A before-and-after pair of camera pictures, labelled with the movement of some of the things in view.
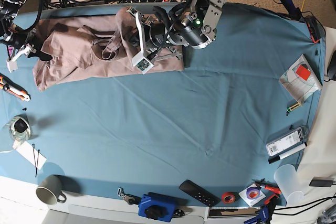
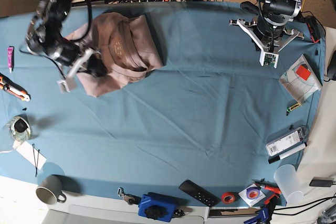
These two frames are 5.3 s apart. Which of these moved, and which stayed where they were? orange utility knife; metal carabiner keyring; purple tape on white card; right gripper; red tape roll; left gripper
Moved: left gripper; right gripper
Stayed: metal carabiner keyring; red tape roll; purple tape on white card; orange utility knife
